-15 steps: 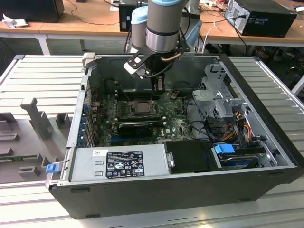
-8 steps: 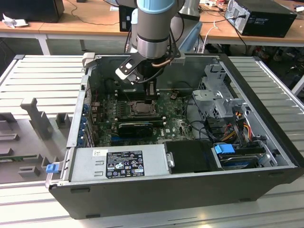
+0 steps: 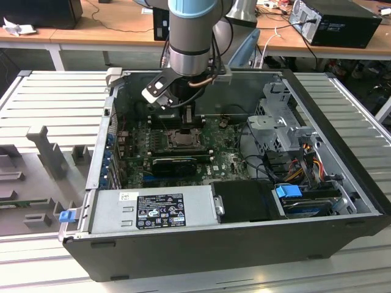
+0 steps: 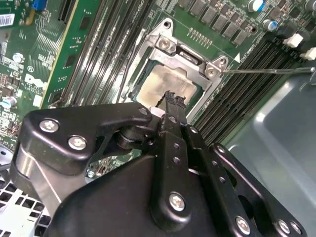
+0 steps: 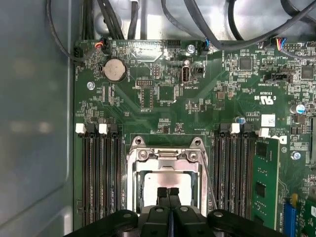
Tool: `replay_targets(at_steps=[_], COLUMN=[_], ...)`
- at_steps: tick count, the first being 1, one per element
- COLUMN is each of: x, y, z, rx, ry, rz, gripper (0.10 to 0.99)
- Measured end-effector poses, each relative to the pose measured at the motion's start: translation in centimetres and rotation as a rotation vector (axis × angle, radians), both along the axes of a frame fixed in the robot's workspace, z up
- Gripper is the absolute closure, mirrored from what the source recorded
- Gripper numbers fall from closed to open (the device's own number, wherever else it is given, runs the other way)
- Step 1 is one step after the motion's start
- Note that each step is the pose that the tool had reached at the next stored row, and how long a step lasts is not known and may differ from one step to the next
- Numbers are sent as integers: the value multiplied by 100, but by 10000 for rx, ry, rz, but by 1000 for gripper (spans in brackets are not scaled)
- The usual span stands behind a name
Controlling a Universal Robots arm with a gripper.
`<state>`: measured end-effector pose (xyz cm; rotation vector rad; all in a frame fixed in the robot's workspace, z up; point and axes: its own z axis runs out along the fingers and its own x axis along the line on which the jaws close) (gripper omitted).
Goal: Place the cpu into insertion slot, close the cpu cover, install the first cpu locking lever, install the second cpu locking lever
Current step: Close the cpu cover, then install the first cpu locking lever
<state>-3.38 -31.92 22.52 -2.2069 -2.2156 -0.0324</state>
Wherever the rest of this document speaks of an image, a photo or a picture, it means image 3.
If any metal socket cover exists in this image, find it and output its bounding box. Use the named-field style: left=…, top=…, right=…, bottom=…
left=169, top=129, right=203, bottom=150

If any white cable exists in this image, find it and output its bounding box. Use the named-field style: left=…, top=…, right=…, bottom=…
left=258, top=26, right=282, bottom=68

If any black monitor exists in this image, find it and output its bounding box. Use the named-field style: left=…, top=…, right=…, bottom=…
left=0, top=0, right=84, bottom=31

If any black desktop PC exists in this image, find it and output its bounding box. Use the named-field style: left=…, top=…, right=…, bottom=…
left=289, top=0, right=383, bottom=49

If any green motherboard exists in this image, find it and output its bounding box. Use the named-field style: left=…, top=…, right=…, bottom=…
left=115, top=117, right=255, bottom=189

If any hard disk in blue carrier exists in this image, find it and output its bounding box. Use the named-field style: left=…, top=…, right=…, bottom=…
left=274, top=183, right=334, bottom=219

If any grey plastic case handle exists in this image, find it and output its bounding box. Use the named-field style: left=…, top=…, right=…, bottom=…
left=105, top=67, right=125, bottom=90

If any silver power supply unit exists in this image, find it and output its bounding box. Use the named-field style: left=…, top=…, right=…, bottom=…
left=87, top=184, right=221, bottom=235

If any wooden desk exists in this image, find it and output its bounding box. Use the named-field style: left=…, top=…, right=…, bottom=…
left=0, top=0, right=391, bottom=71

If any CPU socket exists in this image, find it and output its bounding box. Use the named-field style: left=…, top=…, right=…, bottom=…
left=166, top=127, right=204, bottom=151

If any silver metal drive cage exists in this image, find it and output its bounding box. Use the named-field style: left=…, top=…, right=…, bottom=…
left=246, top=81, right=319, bottom=161

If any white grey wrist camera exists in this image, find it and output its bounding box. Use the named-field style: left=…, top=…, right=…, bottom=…
left=141, top=70, right=177, bottom=108

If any black open PC case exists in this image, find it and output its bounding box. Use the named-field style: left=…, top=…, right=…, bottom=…
left=57, top=68, right=391, bottom=283

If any black RAM slot row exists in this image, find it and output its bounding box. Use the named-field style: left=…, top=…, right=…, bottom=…
left=148, top=147, right=212, bottom=162
left=148, top=113, right=221, bottom=129

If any coloured power wire bundle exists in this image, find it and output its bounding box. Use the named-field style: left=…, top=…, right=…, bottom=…
left=282, top=145, right=326, bottom=184

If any small black box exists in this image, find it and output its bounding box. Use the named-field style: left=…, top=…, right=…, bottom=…
left=152, top=6, right=170, bottom=42

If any black graphics card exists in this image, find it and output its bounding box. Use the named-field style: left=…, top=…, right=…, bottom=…
left=151, top=156, right=199, bottom=178

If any silver square CPU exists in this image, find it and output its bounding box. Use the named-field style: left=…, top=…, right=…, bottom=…
left=175, top=132, right=195, bottom=145

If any grey parts rack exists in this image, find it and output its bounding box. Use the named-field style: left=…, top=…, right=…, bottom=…
left=0, top=125, right=96, bottom=236

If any crumpled white paper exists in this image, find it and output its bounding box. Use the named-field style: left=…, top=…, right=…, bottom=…
left=2, top=16, right=38, bottom=37

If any blue case latch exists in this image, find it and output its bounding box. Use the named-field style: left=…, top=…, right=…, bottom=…
left=59, top=210, right=76, bottom=224

